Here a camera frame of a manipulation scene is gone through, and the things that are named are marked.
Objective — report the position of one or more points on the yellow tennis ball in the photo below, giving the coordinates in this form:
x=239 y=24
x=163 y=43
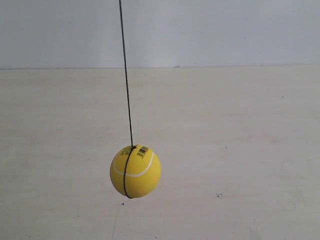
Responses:
x=135 y=171

